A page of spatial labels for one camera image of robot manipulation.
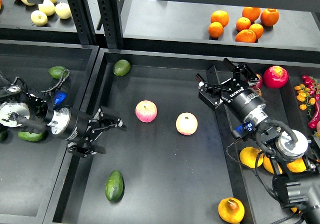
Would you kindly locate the pale pink apple right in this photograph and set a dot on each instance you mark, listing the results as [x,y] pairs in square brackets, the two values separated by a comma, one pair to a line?
[186,123]

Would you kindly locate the red cherry tomato bunch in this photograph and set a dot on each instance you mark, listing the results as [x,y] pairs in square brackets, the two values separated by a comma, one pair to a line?
[311,83]

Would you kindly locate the red chili pepper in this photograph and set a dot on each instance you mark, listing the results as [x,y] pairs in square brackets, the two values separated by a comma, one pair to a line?
[316,117]

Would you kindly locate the orange lower left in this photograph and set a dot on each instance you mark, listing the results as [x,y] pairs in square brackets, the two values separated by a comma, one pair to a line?
[215,29]

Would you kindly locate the dark red apple right tray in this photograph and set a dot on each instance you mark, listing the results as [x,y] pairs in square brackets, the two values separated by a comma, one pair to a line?
[259,84]

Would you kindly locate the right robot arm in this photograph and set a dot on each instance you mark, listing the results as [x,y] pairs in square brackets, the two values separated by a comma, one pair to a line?
[294,158]

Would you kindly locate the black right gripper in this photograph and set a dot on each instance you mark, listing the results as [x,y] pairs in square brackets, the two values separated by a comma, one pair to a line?
[243,101]

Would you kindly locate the pale yellow pear right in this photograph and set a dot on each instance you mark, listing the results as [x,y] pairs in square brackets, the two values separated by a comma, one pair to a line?
[63,11]

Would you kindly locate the orange small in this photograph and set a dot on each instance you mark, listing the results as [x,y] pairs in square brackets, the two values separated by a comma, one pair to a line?
[243,23]
[257,29]

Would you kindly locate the orange bottom front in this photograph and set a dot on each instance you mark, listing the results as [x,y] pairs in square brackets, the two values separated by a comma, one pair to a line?
[246,36]

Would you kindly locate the pale yellow pear front left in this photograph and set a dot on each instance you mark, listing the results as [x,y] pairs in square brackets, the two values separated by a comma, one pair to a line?
[39,18]

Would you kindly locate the black centre tray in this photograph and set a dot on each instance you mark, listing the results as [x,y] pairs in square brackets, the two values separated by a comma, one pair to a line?
[168,177]

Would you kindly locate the pale yellow pear middle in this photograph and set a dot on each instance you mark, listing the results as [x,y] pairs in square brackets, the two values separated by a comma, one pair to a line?
[47,7]

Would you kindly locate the orange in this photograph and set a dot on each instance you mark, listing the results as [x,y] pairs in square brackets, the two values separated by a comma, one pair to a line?
[269,17]
[220,16]
[246,36]
[215,29]
[251,13]

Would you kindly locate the orange top left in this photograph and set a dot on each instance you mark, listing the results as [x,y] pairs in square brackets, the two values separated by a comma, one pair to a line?
[220,16]

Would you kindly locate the black tray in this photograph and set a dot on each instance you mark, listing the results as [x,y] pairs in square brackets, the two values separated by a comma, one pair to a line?
[30,170]
[168,177]

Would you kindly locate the black left tray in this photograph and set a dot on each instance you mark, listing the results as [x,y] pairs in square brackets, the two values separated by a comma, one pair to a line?
[30,170]

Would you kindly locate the orange centre small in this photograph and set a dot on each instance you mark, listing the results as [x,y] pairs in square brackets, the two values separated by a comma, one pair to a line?
[243,23]

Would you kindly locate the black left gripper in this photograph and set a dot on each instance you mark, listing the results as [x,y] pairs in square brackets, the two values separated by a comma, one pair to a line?
[80,129]

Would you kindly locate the pink apple left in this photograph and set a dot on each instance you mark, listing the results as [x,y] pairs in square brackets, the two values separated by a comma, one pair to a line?
[146,111]

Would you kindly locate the orange top centre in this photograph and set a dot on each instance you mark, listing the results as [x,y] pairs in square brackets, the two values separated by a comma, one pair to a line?
[251,13]

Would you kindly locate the black tray divider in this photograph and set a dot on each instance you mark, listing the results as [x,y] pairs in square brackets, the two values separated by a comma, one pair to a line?
[229,160]

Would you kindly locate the green avocado at tray corner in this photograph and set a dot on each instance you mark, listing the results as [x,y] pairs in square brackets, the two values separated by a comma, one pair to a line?
[121,67]

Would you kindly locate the dark avocado at left edge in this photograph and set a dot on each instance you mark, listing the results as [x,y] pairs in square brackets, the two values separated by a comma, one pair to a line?
[3,135]

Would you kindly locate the black shelf upright posts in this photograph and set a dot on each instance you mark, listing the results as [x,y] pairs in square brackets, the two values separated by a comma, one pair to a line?
[98,22]

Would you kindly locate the orange cherry tomato bunch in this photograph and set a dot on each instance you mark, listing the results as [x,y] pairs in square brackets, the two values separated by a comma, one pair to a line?
[306,96]

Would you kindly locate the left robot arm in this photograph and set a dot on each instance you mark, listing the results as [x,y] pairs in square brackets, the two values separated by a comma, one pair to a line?
[33,111]

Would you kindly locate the green avocado lower cluster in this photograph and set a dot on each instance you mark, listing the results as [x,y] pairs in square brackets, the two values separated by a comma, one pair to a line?
[31,137]

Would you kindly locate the orange right small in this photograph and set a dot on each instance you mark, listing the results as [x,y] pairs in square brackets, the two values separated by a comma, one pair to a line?
[257,29]

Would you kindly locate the orange top right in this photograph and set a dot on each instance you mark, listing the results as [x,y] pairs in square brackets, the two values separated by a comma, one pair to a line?
[269,17]

